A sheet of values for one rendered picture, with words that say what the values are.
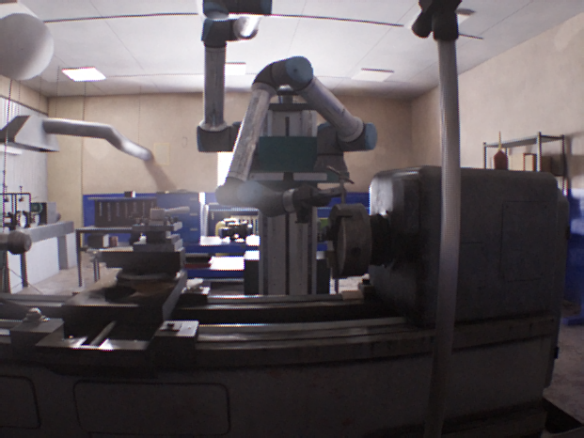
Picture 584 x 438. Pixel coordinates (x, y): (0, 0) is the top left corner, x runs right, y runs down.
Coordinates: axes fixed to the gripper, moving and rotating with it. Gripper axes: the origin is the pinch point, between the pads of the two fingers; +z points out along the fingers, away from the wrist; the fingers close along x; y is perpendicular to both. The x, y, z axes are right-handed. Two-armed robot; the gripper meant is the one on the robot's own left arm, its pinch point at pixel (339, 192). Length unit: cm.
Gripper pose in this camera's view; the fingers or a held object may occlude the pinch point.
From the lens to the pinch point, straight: 142.7
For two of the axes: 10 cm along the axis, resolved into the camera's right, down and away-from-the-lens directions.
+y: 0.0, -9.7, 2.4
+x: 5.9, 1.9, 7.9
